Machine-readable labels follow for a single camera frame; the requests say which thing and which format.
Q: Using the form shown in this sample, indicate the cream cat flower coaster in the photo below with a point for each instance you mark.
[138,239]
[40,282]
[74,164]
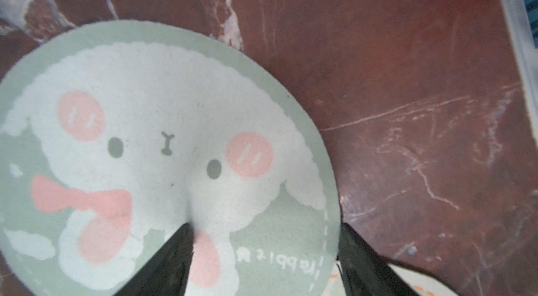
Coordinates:
[421,283]

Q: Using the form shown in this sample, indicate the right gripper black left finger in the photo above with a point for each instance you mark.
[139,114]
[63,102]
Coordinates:
[167,272]

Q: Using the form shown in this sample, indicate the green bunny coaster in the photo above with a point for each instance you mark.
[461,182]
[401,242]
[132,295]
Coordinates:
[115,134]

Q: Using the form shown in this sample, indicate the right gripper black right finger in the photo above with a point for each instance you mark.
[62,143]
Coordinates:
[363,271]

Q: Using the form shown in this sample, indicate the silver aluminium corner post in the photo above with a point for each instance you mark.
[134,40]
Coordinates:
[521,19]

